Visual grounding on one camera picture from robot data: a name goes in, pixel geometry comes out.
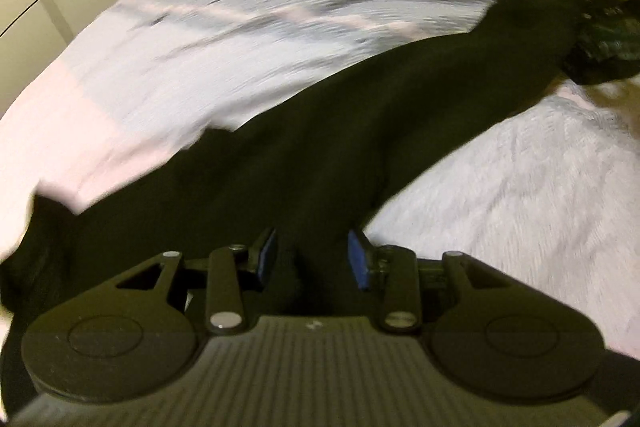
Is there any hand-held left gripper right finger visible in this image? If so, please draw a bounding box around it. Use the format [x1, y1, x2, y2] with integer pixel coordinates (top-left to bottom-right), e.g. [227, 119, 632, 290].
[347, 228, 503, 335]

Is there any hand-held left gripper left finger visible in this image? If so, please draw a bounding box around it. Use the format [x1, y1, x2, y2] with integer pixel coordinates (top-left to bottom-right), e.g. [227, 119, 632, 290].
[116, 227, 278, 335]

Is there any black fleece jacket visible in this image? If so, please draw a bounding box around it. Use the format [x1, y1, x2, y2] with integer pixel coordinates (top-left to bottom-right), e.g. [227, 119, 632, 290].
[0, 0, 591, 323]

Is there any pink grey striped blanket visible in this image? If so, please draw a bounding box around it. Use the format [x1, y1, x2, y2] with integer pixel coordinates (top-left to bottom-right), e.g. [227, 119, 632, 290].
[0, 0, 640, 358]

